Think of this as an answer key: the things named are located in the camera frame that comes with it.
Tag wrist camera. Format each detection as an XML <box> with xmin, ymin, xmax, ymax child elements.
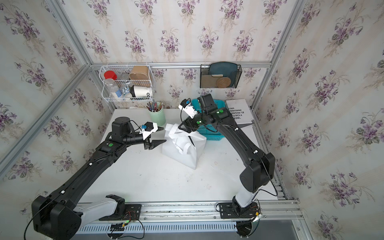
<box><xmin>179</xmin><ymin>99</ymin><xmax>198</xmax><ymax>119</ymax></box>
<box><xmin>140</xmin><ymin>122</ymin><xmax>158</xmax><ymax>140</ymax></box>

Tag teal plastic basket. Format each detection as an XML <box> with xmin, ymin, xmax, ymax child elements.
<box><xmin>192</xmin><ymin>99</ymin><xmax>226</xmax><ymax>141</ymax></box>

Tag white cylindrical cup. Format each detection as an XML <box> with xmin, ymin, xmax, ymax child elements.
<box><xmin>130</xmin><ymin>85</ymin><xmax>153</xmax><ymax>98</ymax></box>

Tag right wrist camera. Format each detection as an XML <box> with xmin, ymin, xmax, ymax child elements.
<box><xmin>179</xmin><ymin>99</ymin><xmax>198</xmax><ymax>119</ymax></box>

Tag red lid jar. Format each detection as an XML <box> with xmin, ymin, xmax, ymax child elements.
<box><xmin>104</xmin><ymin>71</ymin><xmax>118</xmax><ymax>81</ymax></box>

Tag black mesh wall organizer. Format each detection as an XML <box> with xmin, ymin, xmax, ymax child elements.
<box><xmin>200</xmin><ymin>64</ymin><xmax>243</xmax><ymax>89</ymax></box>

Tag teal plate in organizer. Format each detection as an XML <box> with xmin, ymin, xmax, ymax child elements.
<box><xmin>209</xmin><ymin>62</ymin><xmax>238</xmax><ymax>77</ymax></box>

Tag round cork coaster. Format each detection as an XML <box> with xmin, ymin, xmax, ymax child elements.
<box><xmin>216</xmin><ymin>77</ymin><xmax>232</xmax><ymax>88</ymax></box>

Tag small circuit board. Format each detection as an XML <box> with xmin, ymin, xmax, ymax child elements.
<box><xmin>110</xmin><ymin>223</ymin><xmax>125</xmax><ymax>232</ymax></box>

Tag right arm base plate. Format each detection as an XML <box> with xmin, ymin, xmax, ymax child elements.
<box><xmin>215</xmin><ymin>202</ymin><xmax>262</xmax><ymax>219</ymax></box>

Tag white wire wall basket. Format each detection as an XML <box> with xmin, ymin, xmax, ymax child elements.
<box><xmin>99</xmin><ymin>65</ymin><xmax>155</xmax><ymax>103</ymax></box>

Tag white insulated delivery bag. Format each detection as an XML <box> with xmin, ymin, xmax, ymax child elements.
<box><xmin>162</xmin><ymin>124</ymin><xmax>207</xmax><ymax>170</ymax></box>

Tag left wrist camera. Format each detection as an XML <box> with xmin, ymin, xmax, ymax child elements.
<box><xmin>140</xmin><ymin>122</ymin><xmax>158</xmax><ymax>140</ymax></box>

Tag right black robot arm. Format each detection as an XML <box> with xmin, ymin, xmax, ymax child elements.
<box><xmin>179</xmin><ymin>94</ymin><xmax>276</xmax><ymax>215</ymax></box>

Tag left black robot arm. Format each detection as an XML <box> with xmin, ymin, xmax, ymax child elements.
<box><xmin>30</xmin><ymin>117</ymin><xmax>165</xmax><ymax>240</ymax></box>

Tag white book with text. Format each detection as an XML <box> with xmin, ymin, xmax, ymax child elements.
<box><xmin>226</xmin><ymin>99</ymin><xmax>254</xmax><ymax>126</ymax></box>

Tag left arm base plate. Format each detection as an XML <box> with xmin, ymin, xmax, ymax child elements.
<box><xmin>99</xmin><ymin>204</ymin><xmax>142</xmax><ymax>221</ymax></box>

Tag clear plastic bottle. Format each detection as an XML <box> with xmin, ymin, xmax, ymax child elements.
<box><xmin>105</xmin><ymin>79</ymin><xmax>122</xmax><ymax>98</ymax></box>

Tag green pen cup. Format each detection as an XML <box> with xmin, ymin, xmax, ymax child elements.
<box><xmin>147</xmin><ymin>100</ymin><xmax>166</xmax><ymax>126</ymax></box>

